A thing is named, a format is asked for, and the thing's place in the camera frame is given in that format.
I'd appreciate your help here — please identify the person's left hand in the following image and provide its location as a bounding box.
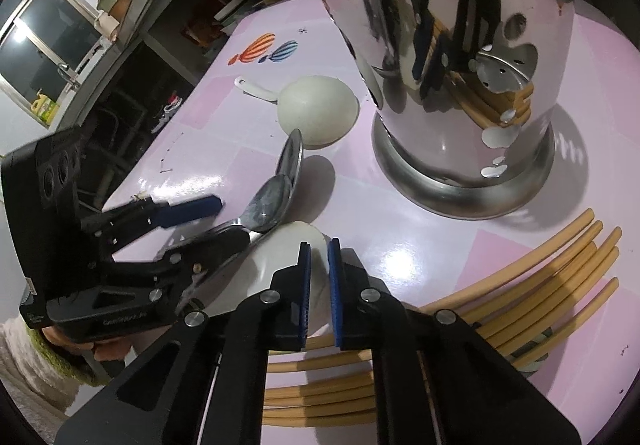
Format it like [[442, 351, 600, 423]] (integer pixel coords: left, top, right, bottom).
[[41, 326, 132, 361]]

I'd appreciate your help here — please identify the wooden chopstick six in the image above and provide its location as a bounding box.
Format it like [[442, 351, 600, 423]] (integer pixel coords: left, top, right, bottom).
[[260, 329, 557, 428]]

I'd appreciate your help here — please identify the wooden chopstick four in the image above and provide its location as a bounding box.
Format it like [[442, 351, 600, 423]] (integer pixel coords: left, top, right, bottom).
[[265, 241, 620, 411]]

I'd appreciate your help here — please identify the wooden chopstick one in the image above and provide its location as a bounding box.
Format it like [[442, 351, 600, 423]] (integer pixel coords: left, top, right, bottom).
[[419, 208, 594, 314]]

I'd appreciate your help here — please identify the metal spoon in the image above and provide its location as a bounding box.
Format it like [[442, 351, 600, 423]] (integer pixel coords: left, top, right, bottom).
[[204, 174, 292, 245], [274, 128, 304, 198]]

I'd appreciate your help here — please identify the fluffy green-cuffed left sleeve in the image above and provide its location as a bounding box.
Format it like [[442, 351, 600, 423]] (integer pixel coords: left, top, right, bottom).
[[1, 317, 105, 418]]

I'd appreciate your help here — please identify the kitchen window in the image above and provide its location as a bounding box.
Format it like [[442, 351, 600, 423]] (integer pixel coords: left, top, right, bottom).
[[0, 0, 107, 127]]

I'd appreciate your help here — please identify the white ceramic spoon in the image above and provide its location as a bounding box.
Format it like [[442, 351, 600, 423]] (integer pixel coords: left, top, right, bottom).
[[204, 220, 334, 341], [234, 75, 360, 148]]

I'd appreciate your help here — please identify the white ceramic spoon near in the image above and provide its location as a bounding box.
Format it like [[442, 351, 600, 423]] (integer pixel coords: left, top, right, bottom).
[[204, 220, 334, 341]]

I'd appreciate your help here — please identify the wooden chopstick two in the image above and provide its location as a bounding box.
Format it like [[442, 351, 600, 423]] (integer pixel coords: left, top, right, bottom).
[[463, 220, 603, 324]]

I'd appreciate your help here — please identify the wooden chopstick five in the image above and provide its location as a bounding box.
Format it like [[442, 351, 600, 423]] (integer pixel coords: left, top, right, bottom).
[[261, 276, 621, 418]]

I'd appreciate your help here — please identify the white ceramic spoon far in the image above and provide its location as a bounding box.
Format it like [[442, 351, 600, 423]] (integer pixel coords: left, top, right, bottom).
[[234, 75, 360, 148]]

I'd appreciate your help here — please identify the shiny steel utensil holder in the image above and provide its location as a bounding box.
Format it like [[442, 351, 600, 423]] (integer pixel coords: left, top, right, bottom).
[[322, 0, 574, 220]]

